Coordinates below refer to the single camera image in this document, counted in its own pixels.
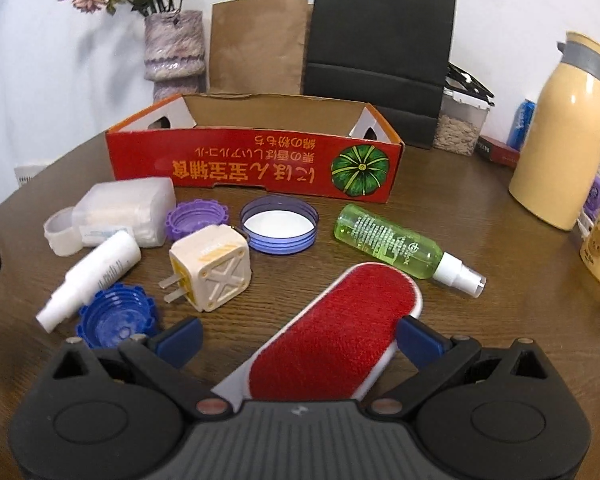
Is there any clear seed container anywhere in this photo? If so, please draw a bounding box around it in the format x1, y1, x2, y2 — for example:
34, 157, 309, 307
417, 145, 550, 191
432, 63, 494, 156

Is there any translucent plastic container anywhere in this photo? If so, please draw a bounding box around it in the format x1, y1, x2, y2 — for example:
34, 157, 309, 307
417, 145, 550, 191
71, 177, 176, 248

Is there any white spray bottle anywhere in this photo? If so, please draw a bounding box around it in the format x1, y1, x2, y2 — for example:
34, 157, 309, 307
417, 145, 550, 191
35, 231, 142, 333

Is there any brown paper bag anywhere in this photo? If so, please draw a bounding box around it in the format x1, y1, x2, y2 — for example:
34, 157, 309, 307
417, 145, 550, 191
209, 0, 312, 94

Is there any cream power adapter plug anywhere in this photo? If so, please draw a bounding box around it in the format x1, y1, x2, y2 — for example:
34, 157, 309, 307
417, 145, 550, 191
159, 224, 251, 312

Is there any black paper bag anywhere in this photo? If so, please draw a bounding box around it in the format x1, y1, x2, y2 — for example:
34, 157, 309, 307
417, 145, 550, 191
303, 0, 456, 148

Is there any cream thermos jug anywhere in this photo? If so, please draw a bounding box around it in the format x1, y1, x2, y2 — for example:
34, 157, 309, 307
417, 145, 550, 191
508, 32, 600, 231

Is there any dark red small box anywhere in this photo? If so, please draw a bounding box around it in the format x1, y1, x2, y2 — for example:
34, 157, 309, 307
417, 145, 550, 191
475, 136, 519, 168

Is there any green spray bottle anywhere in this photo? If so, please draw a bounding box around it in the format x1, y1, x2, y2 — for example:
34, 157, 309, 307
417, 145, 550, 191
334, 204, 486, 298

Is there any purple ridged bottle cap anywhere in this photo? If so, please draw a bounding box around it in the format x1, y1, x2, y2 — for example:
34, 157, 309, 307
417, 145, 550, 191
164, 200, 228, 242

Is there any blue drink can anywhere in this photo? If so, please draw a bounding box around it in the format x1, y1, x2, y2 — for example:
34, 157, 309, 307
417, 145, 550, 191
507, 99, 535, 151

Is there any purple ceramic vase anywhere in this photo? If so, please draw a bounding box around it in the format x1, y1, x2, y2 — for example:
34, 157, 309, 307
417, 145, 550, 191
144, 10, 207, 102

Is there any blue ridged bottle cap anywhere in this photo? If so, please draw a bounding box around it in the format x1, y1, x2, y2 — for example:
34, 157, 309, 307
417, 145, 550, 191
76, 283, 160, 349

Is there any red cardboard box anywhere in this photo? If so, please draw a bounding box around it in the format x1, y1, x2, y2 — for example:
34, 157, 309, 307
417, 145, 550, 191
106, 93, 404, 203

